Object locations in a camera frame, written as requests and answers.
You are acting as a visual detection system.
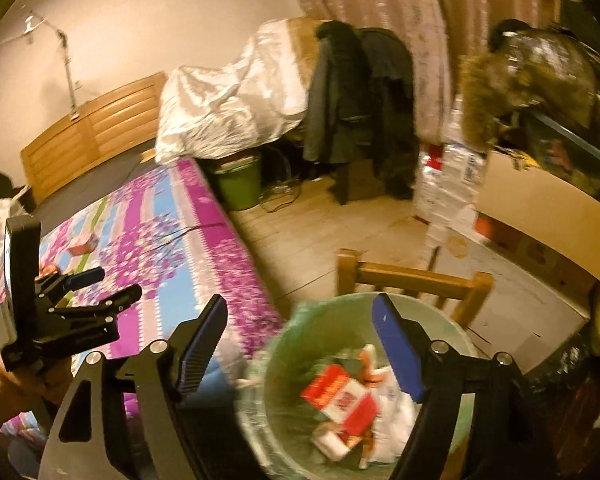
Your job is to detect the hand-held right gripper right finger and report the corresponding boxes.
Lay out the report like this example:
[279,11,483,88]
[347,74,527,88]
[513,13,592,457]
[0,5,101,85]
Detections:
[371,292,573,480]

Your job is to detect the small white box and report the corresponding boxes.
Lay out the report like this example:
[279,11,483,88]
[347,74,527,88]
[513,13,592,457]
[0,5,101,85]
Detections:
[310,422,361,461]

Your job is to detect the grey mattress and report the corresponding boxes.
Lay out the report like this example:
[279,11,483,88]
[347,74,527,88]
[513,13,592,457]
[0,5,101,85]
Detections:
[35,147,181,211]

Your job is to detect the patterned curtain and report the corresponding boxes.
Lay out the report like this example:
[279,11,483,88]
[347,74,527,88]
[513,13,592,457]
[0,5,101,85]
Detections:
[287,0,561,146]

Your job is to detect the floor cables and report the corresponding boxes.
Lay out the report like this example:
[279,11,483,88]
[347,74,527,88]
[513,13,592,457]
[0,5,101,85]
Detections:
[257,180,306,213]

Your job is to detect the cardboard box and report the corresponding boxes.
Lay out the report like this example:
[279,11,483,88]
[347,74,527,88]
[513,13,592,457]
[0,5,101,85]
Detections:
[432,150,600,376]

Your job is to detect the floral bed sheet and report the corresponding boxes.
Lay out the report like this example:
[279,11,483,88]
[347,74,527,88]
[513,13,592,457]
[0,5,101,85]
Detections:
[0,157,288,441]

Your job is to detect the white plastic bag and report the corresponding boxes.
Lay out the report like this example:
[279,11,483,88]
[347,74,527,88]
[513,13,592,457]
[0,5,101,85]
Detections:
[370,365,421,461]

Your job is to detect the green bucket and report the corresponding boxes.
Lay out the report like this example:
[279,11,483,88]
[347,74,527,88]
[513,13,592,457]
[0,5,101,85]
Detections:
[212,155,262,211]

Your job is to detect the chair with dark coats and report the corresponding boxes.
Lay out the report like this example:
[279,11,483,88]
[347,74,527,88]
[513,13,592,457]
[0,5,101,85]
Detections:
[302,20,416,206]

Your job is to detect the person's left hand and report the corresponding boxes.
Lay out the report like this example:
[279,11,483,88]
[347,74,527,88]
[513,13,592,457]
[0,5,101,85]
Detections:
[0,355,73,433]

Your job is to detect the wooden headboard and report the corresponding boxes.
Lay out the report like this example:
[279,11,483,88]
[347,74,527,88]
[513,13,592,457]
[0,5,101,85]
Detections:
[20,72,168,206]

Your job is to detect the red and white carton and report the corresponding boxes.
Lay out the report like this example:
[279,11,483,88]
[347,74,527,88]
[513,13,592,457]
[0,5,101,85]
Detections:
[300,364,381,436]

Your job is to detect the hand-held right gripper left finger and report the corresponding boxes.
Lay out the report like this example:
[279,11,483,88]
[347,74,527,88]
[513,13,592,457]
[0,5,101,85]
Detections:
[39,294,229,480]

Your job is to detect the pack of water bottles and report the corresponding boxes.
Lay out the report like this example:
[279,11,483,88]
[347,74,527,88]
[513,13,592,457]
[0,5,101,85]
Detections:
[415,95,488,261]

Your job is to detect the bin with green bag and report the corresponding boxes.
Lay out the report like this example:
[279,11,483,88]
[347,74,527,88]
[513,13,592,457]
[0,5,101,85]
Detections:
[235,292,481,480]

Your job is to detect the wooden stool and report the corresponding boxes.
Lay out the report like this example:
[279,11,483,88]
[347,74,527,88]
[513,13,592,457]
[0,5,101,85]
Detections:
[336,249,495,331]

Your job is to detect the fur hooded jacket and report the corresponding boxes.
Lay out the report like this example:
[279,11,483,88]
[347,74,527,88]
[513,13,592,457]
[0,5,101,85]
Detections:
[457,17,600,201]

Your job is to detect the orange wrapper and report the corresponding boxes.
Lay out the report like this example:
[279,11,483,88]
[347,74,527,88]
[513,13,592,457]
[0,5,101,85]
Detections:
[357,345,388,386]

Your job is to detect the pink box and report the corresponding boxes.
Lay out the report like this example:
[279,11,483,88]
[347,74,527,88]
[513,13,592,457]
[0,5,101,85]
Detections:
[69,236,100,256]

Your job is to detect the white satin table cover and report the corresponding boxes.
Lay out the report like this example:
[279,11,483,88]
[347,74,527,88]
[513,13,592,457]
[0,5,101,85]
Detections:
[155,20,313,163]

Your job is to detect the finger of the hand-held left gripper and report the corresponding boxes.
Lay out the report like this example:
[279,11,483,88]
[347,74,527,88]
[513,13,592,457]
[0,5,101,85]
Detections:
[36,267,106,306]
[54,284,143,319]

